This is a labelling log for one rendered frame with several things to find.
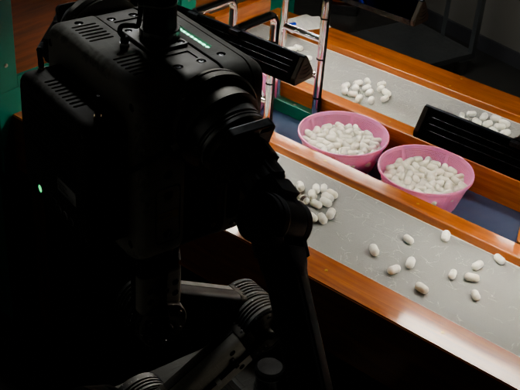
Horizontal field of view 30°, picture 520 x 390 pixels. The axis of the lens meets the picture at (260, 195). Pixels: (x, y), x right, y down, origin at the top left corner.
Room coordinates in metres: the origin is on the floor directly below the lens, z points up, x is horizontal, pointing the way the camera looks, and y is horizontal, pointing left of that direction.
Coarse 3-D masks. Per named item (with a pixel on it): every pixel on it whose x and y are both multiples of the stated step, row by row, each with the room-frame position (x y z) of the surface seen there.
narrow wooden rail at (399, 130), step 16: (288, 96) 2.77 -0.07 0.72; (304, 96) 2.73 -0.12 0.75; (336, 96) 2.71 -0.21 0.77; (368, 112) 2.62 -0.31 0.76; (400, 128) 2.53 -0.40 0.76; (400, 144) 2.51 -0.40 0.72; (416, 144) 2.48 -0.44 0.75; (480, 176) 2.35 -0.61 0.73; (496, 176) 2.32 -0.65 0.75; (480, 192) 2.34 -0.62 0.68; (496, 192) 2.31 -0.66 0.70; (512, 192) 2.29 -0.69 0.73; (512, 208) 2.28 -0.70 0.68
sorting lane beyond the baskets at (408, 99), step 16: (256, 32) 3.21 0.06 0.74; (304, 48) 3.11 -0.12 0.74; (336, 64) 3.00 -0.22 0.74; (352, 64) 3.01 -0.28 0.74; (336, 80) 2.87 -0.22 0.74; (352, 80) 2.88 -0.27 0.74; (384, 80) 2.90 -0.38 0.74; (400, 80) 2.91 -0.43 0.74; (400, 96) 2.80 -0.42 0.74; (416, 96) 2.80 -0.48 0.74; (432, 96) 2.81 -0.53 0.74; (448, 96) 2.82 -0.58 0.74; (384, 112) 2.68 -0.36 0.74; (400, 112) 2.68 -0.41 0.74; (416, 112) 2.69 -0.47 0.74; (464, 112) 2.72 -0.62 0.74; (480, 112) 2.72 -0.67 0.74; (512, 128) 2.63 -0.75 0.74
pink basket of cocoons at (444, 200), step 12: (384, 156) 2.36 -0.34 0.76; (396, 156) 2.40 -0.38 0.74; (408, 156) 2.42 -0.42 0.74; (432, 156) 2.42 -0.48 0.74; (444, 156) 2.41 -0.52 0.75; (456, 156) 2.39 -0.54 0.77; (384, 168) 2.35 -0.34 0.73; (456, 168) 2.37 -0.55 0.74; (468, 168) 2.33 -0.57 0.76; (384, 180) 2.26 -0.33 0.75; (468, 180) 2.30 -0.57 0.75; (408, 192) 2.18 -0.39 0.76; (420, 192) 2.18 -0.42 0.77; (456, 192) 2.19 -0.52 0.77; (444, 204) 2.20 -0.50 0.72; (456, 204) 2.24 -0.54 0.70
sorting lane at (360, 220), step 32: (288, 160) 2.34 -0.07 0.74; (320, 192) 2.19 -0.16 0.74; (352, 192) 2.20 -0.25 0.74; (320, 224) 2.03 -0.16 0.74; (352, 224) 2.05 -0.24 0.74; (384, 224) 2.06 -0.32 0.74; (416, 224) 2.07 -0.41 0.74; (352, 256) 1.91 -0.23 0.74; (384, 256) 1.92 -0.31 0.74; (416, 256) 1.93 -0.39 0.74; (448, 256) 1.94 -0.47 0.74; (480, 256) 1.95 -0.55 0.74; (448, 288) 1.81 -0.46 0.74; (480, 288) 1.82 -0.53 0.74; (512, 288) 1.83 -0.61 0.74; (480, 320) 1.70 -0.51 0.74; (512, 320) 1.71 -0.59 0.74; (512, 352) 1.60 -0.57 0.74
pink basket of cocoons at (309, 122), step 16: (320, 112) 2.59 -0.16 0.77; (336, 112) 2.60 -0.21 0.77; (352, 112) 2.60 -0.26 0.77; (304, 128) 2.52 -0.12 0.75; (368, 128) 2.56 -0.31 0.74; (384, 128) 2.52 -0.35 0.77; (304, 144) 2.42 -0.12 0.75; (384, 144) 2.47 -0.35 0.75; (352, 160) 2.35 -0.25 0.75; (368, 160) 2.38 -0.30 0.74
